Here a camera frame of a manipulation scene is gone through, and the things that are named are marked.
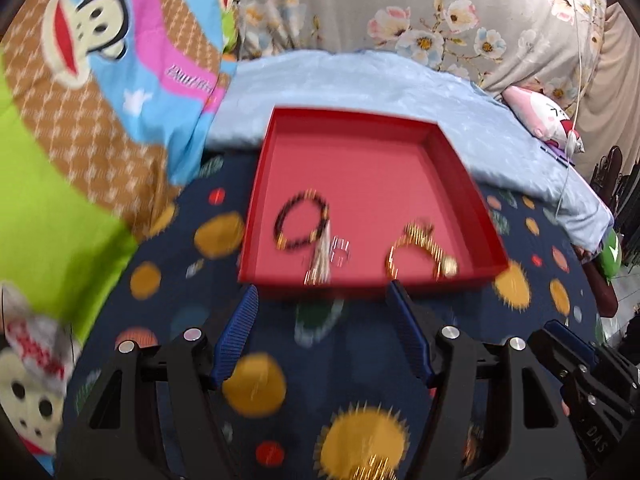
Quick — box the red cardboard box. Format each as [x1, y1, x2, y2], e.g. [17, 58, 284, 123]
[237, 106, 510, 301]

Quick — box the green cushion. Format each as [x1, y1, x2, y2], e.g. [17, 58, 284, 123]
[597, 227, 623, 281]

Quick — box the gold chain bracelet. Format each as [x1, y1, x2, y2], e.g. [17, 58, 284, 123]
[384, 219, 460, 282]

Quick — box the silver ring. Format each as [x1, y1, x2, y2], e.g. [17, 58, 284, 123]
[329, 236, 352, 267]

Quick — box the dark bead bracelet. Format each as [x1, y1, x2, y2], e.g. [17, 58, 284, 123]
[272, 189, 332, 253]

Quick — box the navy planet print blanket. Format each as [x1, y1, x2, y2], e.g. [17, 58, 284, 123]
[52, 152, 616, 480]

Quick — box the beige cloth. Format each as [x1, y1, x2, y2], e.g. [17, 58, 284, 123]
[595, 0, 640, 186]

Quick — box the dark red seat cushion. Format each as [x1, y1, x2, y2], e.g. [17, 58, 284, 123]
[582, 255, 621, 318]

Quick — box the cartoon monkey print blanket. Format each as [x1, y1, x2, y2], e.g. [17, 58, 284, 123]
[0, 0, 251, 471]

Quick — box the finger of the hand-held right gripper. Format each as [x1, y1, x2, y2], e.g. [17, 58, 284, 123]
[544, 319, 601, 361]
[529, 329, 583, 386]

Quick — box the tangled gold chain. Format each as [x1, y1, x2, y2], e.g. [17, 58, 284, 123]
[350, 452, 401, 480]

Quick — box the grey floral bed sheet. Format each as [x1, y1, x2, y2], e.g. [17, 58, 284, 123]
[220, 0, 608, 106]

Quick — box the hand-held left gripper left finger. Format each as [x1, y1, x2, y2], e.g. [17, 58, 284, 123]
[55, 284, 261, 480]

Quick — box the thin white cable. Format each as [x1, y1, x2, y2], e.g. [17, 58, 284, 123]
[555, 0, 586, 216]

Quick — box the black iron chair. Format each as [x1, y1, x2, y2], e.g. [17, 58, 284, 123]
[590, 145, 640, 266]

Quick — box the pink plush pillow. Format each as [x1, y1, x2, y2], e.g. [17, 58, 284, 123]
[502, 85, 586, 156]

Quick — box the light blue quilt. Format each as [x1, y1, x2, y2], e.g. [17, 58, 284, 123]
[205, 50, 615, 253]

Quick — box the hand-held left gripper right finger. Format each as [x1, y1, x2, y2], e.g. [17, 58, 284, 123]
[387, 280, 586, 480]

